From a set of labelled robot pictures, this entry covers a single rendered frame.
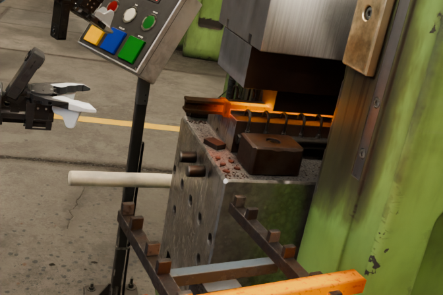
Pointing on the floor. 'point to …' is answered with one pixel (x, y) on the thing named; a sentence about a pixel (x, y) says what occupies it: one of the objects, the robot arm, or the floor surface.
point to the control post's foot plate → (109, 289)
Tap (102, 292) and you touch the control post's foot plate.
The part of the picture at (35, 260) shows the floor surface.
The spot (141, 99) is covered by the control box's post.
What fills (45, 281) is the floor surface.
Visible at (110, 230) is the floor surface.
